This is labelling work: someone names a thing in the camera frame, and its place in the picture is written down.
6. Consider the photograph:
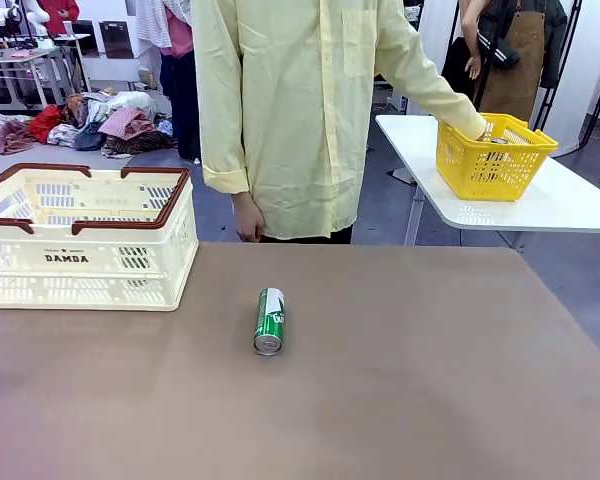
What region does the yellow plastic basket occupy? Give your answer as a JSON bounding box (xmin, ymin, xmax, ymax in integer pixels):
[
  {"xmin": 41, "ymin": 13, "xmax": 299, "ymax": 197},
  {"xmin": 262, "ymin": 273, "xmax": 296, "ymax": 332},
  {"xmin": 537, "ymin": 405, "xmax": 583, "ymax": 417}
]
[{"xmin": 435, "ymin": 112, "xmax": 560, "ymax": 202}]

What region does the cream basket with brown handles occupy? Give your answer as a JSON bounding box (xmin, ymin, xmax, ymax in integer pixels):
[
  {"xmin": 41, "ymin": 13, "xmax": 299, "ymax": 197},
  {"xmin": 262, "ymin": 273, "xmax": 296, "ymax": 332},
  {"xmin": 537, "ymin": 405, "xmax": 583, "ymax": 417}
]
[{"xmin": 0, "ymin": 163, "xmax": 200, "ymax": 312}]

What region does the person in red top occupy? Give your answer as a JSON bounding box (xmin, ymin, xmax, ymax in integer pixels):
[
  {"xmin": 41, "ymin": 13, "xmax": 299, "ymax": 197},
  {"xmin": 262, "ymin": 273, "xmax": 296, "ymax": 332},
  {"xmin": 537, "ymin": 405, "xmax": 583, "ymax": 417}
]
[{"xmin": 37, "ymin": 0, "xmax": 80, "ymax": 36}]

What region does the white crumpled cloth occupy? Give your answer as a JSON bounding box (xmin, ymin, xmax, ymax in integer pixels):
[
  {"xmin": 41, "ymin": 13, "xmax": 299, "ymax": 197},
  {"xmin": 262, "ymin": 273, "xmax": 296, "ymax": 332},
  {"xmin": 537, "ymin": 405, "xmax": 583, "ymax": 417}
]
[{"xmin": 82, "ymin": 90, "xmax": 157, "ymax": 124}]

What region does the orange patterned cloth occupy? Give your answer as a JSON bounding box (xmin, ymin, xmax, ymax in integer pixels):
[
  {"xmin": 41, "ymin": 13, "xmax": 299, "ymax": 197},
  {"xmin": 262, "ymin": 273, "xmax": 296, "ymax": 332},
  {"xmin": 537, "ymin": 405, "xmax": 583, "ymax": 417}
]
[{"xmin": 62, "ymin": 93, "xmax": 89, "ymax": 129}]

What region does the white printed cloth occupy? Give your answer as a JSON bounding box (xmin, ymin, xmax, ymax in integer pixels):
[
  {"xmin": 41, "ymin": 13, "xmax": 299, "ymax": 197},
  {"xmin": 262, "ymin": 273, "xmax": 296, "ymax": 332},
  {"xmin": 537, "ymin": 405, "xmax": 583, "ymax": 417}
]
[{"xmin": 46, "ymin": 123, "xmax": 81, "ymax": 148}]

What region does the white side table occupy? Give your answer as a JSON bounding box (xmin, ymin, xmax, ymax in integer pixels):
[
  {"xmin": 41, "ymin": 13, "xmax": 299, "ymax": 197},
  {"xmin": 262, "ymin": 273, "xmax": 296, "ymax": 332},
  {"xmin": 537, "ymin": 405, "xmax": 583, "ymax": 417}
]
[{"xmin": 374, "ymin": 114, "xmax": 600, "ymax": 246}]

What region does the grey background table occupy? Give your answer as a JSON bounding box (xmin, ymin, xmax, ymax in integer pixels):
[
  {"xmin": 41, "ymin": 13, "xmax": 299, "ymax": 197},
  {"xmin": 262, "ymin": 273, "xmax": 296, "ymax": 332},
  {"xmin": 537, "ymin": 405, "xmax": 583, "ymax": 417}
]
[{"xmin": 0, "ymin": 48, "xmax": 56, "ymax": 109}]

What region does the red cloth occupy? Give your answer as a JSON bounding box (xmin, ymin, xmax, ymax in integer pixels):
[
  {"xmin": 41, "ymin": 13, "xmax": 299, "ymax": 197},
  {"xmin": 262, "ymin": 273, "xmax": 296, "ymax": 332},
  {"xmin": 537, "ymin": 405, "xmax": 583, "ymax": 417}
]
[{"xmin": 28, "ymin": 104, "xmax": 66, "ymax": 145}]

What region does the navy cloth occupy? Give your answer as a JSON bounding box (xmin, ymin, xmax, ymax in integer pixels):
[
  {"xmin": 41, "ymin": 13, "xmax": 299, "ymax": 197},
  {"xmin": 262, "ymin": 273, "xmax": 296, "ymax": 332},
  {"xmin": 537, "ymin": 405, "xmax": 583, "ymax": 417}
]
[{"xmin": 73, "ymin": 122, "xmax": 106, "ymax": 152}]

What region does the small white background robot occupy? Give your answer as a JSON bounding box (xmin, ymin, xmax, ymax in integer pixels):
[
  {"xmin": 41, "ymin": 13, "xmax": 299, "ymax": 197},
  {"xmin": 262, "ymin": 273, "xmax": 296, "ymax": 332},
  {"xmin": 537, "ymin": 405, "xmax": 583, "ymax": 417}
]
[{"xmin": 0, "ymin": 0, "xmax": 56, "ymax": 49}]

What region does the person's right hand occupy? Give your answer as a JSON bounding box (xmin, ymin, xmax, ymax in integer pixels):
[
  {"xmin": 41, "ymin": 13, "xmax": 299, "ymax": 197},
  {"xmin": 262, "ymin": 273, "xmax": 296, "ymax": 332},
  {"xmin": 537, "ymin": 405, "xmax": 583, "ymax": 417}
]
[{"xmin": 234, "ymin": 192, "xmax": 265, "ymax": 244}]

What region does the person in brown apron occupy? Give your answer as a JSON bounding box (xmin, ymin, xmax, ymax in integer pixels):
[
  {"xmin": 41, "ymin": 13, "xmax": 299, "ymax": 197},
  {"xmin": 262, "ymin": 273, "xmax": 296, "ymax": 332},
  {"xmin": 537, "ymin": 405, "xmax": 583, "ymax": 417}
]
[{"xmin": 442, "ymin": 0, "xmax": 569, "ymax": 122}]

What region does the green drink can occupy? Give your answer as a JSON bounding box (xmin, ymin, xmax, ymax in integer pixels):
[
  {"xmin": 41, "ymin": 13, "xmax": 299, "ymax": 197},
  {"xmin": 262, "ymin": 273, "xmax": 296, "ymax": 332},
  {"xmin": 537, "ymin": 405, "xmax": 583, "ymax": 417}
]
[
  {"xmin": 252, "ymin": 287, "xmax": 287, "ymax": 358},
  {"xmin": 118, "ymin": 247, "xmax": 151, "ymax": 290}
]

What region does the black appliance box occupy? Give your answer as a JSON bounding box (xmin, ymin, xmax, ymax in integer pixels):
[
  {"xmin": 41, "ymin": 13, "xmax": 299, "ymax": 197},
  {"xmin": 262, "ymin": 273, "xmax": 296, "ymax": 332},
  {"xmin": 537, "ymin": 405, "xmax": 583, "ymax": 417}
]
[
  {"xmin": 99, "ymin": 19, "xmax": 135, "ymax": 60},
  {"xmin": 71, "ymin": 19, "xmax": 100, "ymax": 59}
]

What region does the pink checked cloth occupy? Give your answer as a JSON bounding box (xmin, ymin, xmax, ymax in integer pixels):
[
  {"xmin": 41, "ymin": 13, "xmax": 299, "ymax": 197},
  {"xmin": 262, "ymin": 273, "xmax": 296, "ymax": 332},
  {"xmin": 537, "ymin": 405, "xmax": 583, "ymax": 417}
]
[{"xmin": 98, "ymin": 107, "xmax": 157, "ymax": 142}]

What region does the maroon plaid cloth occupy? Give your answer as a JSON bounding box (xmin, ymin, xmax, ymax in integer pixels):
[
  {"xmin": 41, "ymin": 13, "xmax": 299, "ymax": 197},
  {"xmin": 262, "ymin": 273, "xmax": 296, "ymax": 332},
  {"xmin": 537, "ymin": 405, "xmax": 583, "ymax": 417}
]
[{"xmin": 0, "ymin": 120, "xmax": 35, "ymax": 156}]

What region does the person in yellow shirt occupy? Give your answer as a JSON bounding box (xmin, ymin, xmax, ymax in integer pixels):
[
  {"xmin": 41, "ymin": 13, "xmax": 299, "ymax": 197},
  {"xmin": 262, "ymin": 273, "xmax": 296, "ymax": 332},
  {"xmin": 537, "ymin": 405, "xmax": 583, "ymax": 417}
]
[{"xmin": 189, "ymin": 0, "xmax": 489, "ymax": 245}]

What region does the brown striped cloth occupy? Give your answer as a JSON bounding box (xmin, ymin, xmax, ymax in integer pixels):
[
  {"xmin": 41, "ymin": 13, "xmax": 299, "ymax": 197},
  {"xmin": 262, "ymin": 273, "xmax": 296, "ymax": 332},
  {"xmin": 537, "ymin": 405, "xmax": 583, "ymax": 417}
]
[{"xmin": 102, "ymin": 130, "xmax": 179, "ymax": 159}]

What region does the black stand pole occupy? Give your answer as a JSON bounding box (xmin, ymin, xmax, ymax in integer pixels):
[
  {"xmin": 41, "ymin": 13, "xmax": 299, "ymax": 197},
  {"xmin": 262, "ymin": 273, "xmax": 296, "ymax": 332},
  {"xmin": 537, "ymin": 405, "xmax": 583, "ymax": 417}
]
[
  {"xmin": 577, "ymin": 0, "xmax": 600, "ymax": 150},
  {"xmin": 529, "ymin": 0, "xmax": 584, "ymax": 131}
]

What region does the person's left forearm yellow sleeve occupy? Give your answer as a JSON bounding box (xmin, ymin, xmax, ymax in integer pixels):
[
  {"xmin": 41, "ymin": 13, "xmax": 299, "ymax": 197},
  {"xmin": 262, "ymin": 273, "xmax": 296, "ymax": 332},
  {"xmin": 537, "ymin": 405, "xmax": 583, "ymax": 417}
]
[{"xmin": 404, "ymin": 49, "xmax": 487, "ymax": 141}]

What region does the person's right forearm yellow sleeve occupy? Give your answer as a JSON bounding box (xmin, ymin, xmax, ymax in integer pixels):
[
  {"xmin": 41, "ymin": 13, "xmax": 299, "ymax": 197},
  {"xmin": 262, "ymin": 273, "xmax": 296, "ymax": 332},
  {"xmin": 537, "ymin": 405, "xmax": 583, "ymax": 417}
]
[{"xmin": 200, "ymin": 94, "xmax": 252, "ymax": 195}]

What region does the white background table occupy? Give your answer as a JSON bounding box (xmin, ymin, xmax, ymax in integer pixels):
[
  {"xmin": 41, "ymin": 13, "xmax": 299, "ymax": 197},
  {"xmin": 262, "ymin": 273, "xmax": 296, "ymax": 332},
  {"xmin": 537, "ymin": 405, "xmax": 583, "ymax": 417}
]
[{"xmin": 54, "ymin": 33, "xmax": 92, "ymax": 94}]

